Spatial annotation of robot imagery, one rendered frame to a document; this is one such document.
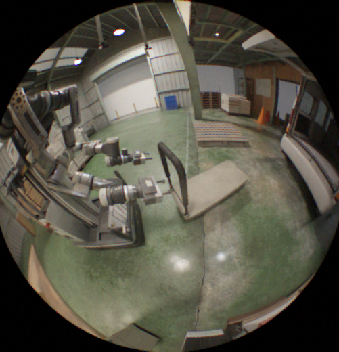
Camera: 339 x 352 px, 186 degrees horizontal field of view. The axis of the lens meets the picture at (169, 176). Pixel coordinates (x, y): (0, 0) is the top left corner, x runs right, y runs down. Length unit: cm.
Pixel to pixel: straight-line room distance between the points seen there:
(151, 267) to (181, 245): 38
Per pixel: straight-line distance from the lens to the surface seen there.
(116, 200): 45
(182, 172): 47
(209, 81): 867
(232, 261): 114
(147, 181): 47
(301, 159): 199
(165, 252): 108
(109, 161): 69
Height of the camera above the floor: 106
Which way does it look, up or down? 45 degrees down
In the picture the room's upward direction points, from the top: 15 degrees counter-clockwise
